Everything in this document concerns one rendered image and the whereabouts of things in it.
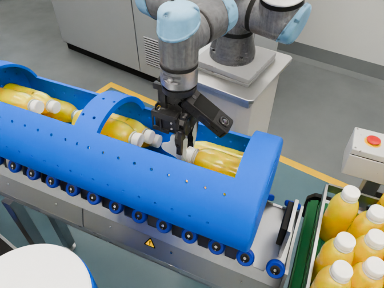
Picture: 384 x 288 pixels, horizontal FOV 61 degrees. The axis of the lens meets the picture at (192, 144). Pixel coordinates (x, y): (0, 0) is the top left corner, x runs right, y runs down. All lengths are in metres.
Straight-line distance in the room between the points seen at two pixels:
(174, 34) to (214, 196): 0.33
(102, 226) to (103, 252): 0.97
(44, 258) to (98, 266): 1.16
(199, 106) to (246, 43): 0.44
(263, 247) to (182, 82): 0.50
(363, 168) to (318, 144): 1.64
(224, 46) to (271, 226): 0.55
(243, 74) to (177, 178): 0.46
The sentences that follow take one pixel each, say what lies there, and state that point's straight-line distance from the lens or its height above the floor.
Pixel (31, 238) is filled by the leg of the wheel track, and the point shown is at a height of 0.37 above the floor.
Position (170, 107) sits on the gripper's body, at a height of 1.29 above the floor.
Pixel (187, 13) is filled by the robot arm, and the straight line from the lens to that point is 0.58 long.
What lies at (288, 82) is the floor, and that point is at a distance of 3.28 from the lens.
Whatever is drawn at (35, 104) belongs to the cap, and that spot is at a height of 1.17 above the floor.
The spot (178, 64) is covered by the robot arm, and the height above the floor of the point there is 1.42.
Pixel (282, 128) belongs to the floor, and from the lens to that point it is 2.72.
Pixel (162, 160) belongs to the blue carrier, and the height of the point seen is 1.20.
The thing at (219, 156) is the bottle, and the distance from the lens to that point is 0.76.
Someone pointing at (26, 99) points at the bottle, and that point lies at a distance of 1.05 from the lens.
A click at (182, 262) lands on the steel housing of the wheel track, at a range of 0.97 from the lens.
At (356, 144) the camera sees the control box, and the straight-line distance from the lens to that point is 1.01.
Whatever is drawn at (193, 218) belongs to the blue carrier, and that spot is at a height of 1.11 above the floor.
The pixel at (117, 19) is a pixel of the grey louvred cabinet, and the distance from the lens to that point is 3.08.
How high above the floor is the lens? 1.72
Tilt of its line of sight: 44 degrees down
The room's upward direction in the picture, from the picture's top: straight up
